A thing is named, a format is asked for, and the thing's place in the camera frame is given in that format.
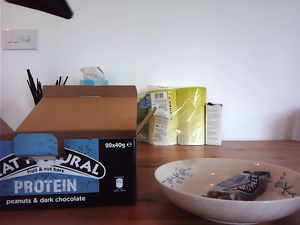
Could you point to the small white printed box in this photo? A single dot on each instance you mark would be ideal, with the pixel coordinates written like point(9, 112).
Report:
point(213, 124)

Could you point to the turquoise tissue box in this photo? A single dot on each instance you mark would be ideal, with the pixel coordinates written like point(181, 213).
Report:
point(93, 82)

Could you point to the white wall light switch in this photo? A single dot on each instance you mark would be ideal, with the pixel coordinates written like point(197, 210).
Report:
point(23, 39)

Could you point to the white tissue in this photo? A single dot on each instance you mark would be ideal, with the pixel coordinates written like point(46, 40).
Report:
point(90, 71)

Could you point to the yellow paper towel pack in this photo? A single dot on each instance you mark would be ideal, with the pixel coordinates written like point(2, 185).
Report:
point(187, 112)

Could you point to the white floral ceramic plate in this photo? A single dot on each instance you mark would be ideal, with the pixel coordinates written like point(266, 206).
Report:
point(187, 201)

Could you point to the blue protein snackbar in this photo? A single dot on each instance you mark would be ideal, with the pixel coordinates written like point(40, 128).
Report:
point(243, 187)

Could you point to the blue black snackbar carton box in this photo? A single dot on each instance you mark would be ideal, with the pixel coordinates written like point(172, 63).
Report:
point(75, 112)

